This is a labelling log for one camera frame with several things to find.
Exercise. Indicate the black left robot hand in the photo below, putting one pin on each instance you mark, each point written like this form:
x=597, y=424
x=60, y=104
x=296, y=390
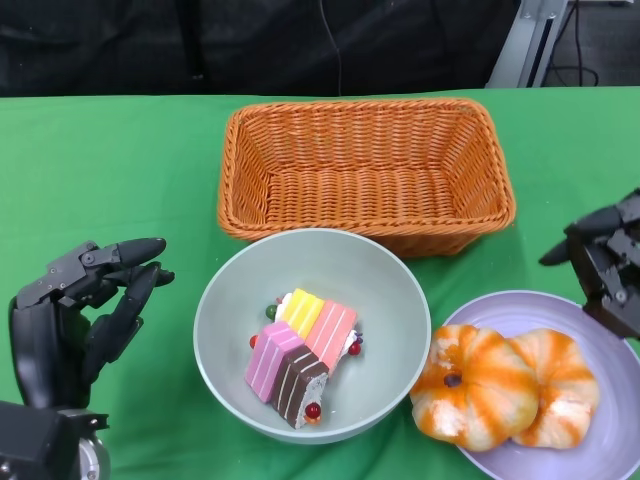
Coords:
x=45, y=340

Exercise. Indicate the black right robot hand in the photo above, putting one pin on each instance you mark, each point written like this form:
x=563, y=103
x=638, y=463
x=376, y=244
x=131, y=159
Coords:
x=615, y=280

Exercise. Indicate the orange swirl doughnut bread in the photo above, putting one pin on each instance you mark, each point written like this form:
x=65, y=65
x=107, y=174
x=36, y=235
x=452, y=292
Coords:
x=565, y=380

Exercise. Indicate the orange swirl bread pink piece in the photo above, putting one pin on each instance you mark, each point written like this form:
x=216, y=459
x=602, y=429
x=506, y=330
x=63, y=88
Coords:
x=490, y=400

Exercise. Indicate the pink striped chocolate cake slice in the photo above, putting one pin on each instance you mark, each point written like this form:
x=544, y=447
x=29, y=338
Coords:
x=280, y=365

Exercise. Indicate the pale grey-green bowl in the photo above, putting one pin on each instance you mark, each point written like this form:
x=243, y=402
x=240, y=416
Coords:
x=300, y=260

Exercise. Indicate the small yellow cream cake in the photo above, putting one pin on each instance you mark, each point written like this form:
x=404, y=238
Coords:
x=325, y=325

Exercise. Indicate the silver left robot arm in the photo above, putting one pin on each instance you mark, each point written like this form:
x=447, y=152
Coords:
x=95, y=455

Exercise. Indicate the white round plate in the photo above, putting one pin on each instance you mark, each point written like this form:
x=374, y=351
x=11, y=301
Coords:
x=550, y=310

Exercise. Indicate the orange wicker basket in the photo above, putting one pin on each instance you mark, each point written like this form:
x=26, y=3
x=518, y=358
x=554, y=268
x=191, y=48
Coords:
x=360, y=200

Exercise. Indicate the black curtain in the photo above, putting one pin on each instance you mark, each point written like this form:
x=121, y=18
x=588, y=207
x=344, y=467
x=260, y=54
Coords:
x=150, y=40

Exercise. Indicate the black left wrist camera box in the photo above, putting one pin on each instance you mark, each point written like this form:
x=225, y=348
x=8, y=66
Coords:
x=30, y=440

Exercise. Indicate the grey aluminium frame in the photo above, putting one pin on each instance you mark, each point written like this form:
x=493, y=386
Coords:
x=530, y=45

